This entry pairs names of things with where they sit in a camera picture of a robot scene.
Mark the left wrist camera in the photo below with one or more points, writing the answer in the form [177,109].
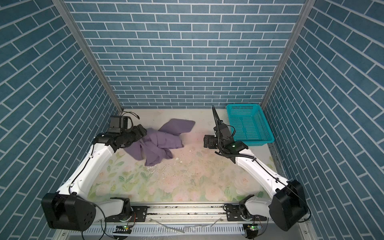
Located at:
[119,124]

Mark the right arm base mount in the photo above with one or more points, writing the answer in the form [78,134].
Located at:
[236,213]

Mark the teal plastic basket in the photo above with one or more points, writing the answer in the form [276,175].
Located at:
[250,123]

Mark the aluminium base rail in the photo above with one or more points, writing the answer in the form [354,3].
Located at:
[188,221]

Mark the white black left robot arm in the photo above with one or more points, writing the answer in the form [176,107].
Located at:
[69,208]

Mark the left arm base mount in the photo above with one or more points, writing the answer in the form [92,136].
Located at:
[136,214]

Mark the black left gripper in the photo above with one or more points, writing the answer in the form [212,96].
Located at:
[138,134]

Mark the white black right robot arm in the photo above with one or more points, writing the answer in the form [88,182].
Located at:
[287,204]

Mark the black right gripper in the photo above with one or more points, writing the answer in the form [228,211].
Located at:
[210,144]

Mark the purple trousers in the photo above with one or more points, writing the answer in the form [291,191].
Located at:
[157,144]

